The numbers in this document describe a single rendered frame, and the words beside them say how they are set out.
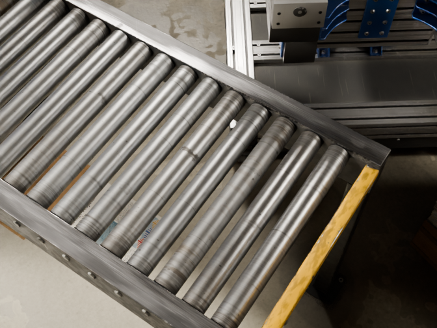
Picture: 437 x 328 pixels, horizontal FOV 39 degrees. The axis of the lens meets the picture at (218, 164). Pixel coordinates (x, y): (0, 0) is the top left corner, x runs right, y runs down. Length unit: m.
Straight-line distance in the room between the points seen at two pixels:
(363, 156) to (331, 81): 0.89
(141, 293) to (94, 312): 0.87
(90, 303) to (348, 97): 1.07
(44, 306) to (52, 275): 0.10
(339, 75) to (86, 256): 1.26
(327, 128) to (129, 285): 0.52
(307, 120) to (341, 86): 0.83
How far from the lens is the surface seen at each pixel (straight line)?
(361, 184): 1.25
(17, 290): 2.11
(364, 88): 2.17
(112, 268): 1.19
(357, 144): 1.32
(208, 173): 1.26
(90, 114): 1.38
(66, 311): 2.04
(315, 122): 1.33
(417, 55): 2.28
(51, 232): 1.25
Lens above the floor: 1.89
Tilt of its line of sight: 59 degrees down
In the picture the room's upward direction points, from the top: 2 degrees counter-clockwise
